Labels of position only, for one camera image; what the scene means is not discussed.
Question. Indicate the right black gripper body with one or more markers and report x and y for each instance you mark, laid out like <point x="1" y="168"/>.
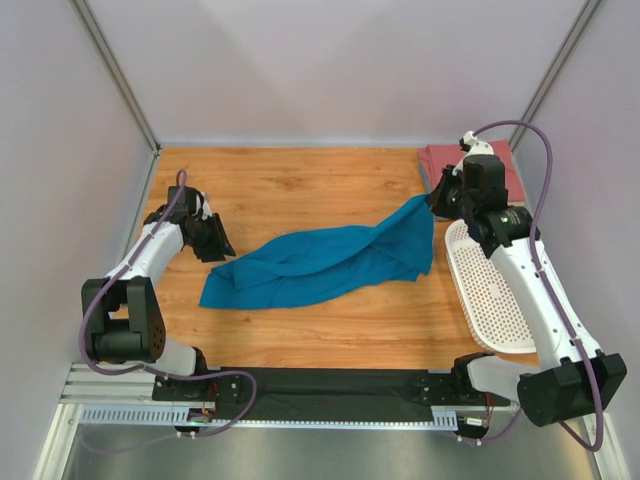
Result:
<point x="442" y="195"/>

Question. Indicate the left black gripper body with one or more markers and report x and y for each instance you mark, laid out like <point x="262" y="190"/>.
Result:
<point x="204" y="238"/>

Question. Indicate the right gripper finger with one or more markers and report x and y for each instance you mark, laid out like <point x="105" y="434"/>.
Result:
<point x="447" y="179"/>
<point x="437" y="203"/>

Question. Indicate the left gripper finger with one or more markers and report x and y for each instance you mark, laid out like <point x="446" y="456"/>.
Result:
<point x="210" y="254"/>
<point x="222" y="238"/>

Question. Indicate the blue t shirt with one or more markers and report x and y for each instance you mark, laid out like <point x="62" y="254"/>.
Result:
<point x="310" y="267"/>

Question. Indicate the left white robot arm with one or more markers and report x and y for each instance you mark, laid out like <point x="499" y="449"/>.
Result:
<point x="123" y="330"/>

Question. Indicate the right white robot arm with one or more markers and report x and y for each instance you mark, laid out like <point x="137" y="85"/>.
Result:
<point x="540" y="300"/>

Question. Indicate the folded red t shirt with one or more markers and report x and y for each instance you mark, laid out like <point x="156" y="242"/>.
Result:
<point x="434" y="158"/>

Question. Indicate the white perforated basket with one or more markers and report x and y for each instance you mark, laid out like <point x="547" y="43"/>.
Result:
<point x="492" y="314"/>

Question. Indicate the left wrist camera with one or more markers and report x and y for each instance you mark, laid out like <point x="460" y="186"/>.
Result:
<point x="203" y="209"/>

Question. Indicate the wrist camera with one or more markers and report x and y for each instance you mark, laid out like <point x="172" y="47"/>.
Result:
<point x="203" y="209"/>
<point x="471" y="146"/>

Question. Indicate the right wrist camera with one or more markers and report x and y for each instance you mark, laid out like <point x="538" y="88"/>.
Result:
<point x="471" y="146"/>

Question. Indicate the right aluminium frame post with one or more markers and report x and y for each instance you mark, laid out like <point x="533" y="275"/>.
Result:
<point x="578" y="29"/>

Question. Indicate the aluminium frame post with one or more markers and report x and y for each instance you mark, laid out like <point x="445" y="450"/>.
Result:
<point x="100" y="43"/>
<point x="578" y="29"/>

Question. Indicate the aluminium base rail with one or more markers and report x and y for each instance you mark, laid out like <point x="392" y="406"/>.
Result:
<point x="236" y="391"/>

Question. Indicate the left aluminium frame post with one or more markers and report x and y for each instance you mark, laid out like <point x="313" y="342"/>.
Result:
<point x="100" y="43"/>

